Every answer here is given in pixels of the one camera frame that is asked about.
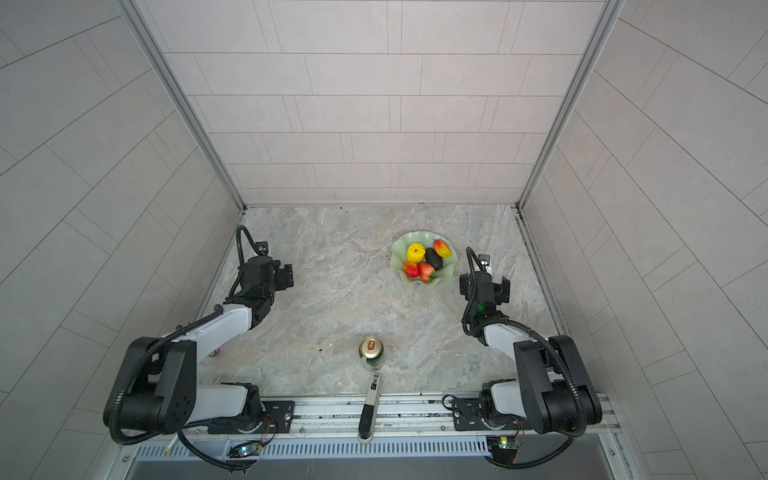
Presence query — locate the dark fake avocado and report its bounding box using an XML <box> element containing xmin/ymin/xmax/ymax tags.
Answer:
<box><xmin>424</xmin><ymin>247</ymin><xmax>443</xmax><ymax>271</ymax></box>

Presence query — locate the red yellow fake pear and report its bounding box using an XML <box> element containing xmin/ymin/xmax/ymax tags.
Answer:
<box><xmin>418</xmin><ymin>262</ymin><xmax>435</xmax><ymax>282</ymax></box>

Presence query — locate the red yellow fake mango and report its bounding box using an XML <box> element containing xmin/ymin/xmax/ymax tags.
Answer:
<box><xmin>432</xmin><ymin>239</ymin><xmax>452</xmax><ymax>258</ymax></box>

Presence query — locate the red fake strawberry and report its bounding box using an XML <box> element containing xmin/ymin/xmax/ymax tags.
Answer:
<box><xmin>403</xmin><ymin>261</ymin><xmax>420</xmax><ymax>278</ymax></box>

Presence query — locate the yellow fake bell pepper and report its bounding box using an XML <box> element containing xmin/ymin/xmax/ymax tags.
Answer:
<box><xmin>406</xmin><ymin>242</ymin><xmax>426</xmax><ymax>264</ymax></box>

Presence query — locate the green wavy fruit bowl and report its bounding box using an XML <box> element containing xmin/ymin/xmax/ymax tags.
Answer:
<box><xmin>390</xmin><ymin>231</ymin><xmax>459</xmax><ymax>287</ymax></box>

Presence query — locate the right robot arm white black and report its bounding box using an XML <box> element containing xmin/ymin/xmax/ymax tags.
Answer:
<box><xmin>459</xmin><ymin>271</ymin><xmax>603</xmax><ymax>437</ymax></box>

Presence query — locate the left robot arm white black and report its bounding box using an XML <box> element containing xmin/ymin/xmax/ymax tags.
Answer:
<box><xmin>103</xmin><ymin>256</ymin><xmax>294</xmax><ymax>445</ymax></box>

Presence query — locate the green drink can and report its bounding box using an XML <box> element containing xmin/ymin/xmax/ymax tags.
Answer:
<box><xmin>358</xmin><ymin>336</ymin><xmax>384</xmax><ymax>371</ymax></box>

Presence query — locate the right circuit board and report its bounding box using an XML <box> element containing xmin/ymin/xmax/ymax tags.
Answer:
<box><xmin>486</xmin><ymin>436</ymin><xmax>519</xmax><ymax>468</ymax></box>

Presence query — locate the circuit board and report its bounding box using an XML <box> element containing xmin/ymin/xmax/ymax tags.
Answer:
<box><xmin>486</xmin><ymin>436</ymin><xmax>519</xmax><ymax>468</ymax></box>
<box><xmin>227</xmin><ymin>441</ymin><xmax>264</xmax><ymax>459</ymax></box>

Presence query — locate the left circuit board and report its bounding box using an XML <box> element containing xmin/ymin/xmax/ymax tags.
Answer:
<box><xmin>227</xmin><ymin>441</ymin><xmax>264</xmax><ymax>459</ymax></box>

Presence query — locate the black white handheld tool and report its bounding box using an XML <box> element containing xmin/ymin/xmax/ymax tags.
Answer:
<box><xmin>358</xmin><ymin>373</ymin><xmax>381</xmax><ymax>444</ymax></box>

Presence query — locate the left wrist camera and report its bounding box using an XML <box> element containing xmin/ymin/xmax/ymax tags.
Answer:
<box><xmin>253</xmin><ymin>241</ymin><xmax>269</xmax><ymax>256</ymax></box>

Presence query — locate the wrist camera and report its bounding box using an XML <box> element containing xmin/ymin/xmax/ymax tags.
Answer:
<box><xmin>253</xmin><ymin>241</ymin><xmax>269</xmax><ymax>256</ymax></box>
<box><xmin>478</xmin><ymin>254</ymin><xmax>492</xmax><ymax>274</ymax></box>

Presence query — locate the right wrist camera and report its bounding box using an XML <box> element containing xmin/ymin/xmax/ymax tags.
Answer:
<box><xmin>478</xmin><ymin>254</ymin><xmax>492</xmax><ymax>274</ymax></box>

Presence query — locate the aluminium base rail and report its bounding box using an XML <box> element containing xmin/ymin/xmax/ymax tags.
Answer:
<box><xmin>116</xmin><ymin>392</ymin><xmax>622</xmax><ymax>445</ymax></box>

